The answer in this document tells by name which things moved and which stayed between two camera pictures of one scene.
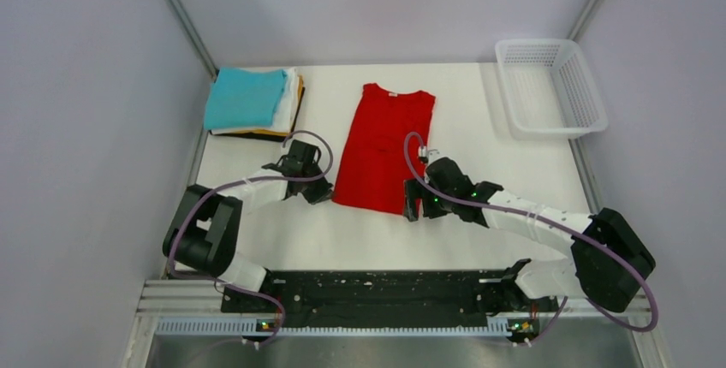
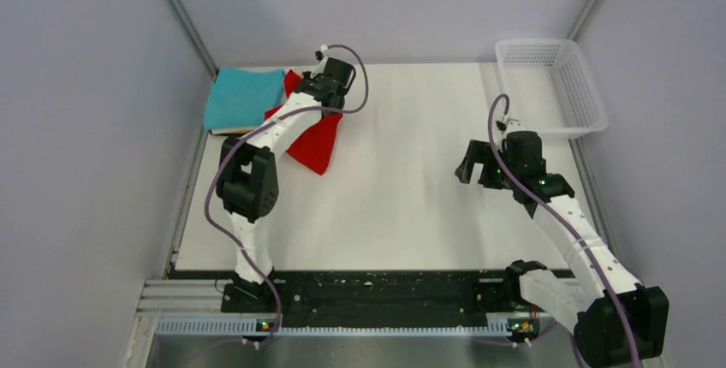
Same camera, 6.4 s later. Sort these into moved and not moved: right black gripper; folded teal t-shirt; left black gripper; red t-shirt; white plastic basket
Moved: red t-shirt; right black gripper; left black gripper
Not moved: white plastic basket; folded teal t-shirt
